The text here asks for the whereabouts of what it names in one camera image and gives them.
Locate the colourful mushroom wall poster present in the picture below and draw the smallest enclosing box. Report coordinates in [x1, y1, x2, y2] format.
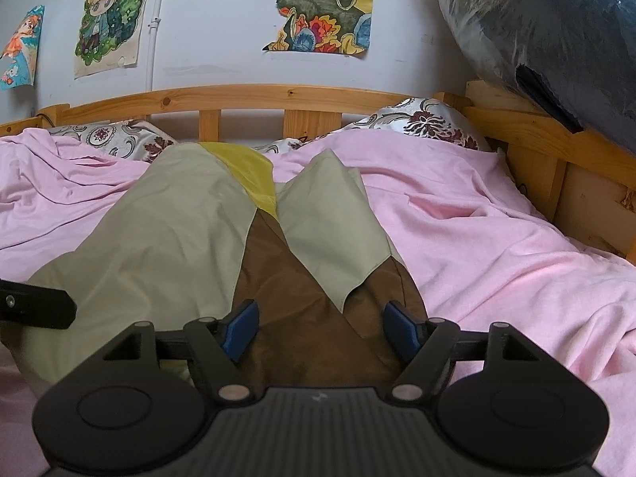
[263, 0, 373, 56]

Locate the orange-haired character wall poster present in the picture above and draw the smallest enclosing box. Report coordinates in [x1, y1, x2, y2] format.
[1, 6, 45, 89]

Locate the anime girl wall poster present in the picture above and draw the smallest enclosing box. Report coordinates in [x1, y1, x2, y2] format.
[73, 0, 145, 79]

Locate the floral satin pillow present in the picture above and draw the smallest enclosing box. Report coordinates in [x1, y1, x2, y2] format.
[253, 98, 492, 156]
[47, 120, 177, 164]

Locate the floral satin pillow left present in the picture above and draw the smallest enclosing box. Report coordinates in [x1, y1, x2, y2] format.
[47, 120, 177, 164]

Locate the olive green garment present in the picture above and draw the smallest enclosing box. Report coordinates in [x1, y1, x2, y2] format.
[2, 144, 427, 394]

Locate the plastic bag of clothes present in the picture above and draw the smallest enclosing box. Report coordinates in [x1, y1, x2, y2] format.
[438, 0, 635, 152]

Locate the wooden bed headboard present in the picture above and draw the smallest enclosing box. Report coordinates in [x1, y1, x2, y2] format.
[1, 81, 635, 261]

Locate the pink bed sheet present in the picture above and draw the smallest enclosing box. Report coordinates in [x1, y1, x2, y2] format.
[1, 128, 635, 476]

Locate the white wall pipe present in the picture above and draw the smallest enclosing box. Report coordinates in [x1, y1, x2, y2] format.
[144, 0, 163, 91]

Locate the floral satin pillow right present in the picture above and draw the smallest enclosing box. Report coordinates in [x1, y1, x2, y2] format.
[253, 98, 492, 156]

